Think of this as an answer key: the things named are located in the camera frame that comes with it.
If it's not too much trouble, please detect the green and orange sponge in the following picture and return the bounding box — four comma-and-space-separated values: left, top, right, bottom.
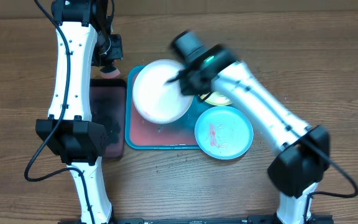
100, 65, 121, 79

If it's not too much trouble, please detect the white plate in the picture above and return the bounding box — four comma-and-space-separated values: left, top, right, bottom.
132, 59, 193, 124

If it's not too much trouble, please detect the light blue plate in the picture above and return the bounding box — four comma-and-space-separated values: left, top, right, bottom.
195, 106, 254, 160

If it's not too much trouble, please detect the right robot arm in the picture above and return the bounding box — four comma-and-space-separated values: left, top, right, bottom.
170, 30, 330, 223

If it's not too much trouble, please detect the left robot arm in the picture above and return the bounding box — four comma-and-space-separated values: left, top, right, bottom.
24, 0, 122, 223

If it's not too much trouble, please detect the black plastic tray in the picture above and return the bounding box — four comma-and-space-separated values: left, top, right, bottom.
89, 78, 127, 159

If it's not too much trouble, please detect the teal plastic tray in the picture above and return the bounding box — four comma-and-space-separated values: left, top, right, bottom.
124, 64, 252, 151

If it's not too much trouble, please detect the yellow-green plate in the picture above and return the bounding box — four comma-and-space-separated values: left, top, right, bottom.
199, 91, 232, 106

